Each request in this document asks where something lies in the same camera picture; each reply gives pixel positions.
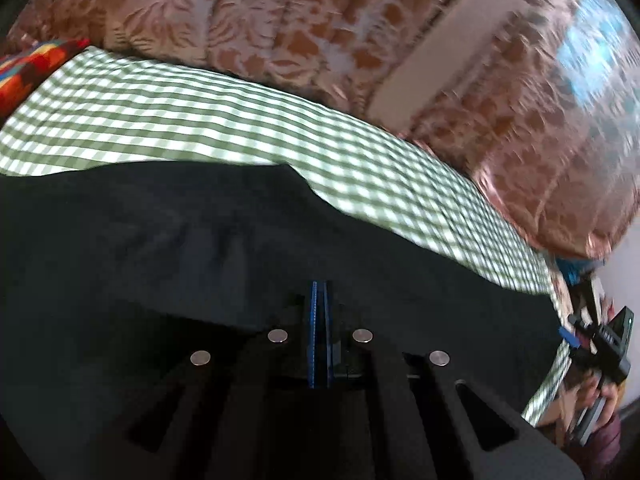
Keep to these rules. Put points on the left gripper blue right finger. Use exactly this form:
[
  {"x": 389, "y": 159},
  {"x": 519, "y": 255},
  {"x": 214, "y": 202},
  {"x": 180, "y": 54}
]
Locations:
[{"x": 388, "y": 414}]

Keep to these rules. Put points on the colourful patchwork pillow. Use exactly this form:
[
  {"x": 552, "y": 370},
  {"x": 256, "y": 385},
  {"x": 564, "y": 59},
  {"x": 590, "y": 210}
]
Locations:
[{"x": 22, "y": 74}]

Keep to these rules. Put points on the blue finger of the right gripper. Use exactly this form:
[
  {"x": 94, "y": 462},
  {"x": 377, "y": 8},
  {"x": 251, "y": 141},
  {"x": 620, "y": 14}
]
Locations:
[{"x": 570, "y": 338}]

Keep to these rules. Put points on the brown floral curtain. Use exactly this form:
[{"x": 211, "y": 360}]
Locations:
[{"x": 536, "y": 101}]

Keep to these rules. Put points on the green white checkered bedsheet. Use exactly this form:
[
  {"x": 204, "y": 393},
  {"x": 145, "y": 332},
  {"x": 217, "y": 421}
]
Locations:
[{"x": 101, "y": 108}]

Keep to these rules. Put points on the black pants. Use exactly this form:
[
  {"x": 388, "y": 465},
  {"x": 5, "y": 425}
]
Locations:
[{"x": 112, "y": 277}]

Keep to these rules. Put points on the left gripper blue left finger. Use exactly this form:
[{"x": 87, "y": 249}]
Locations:
[{"x": 254, "y": 414}]

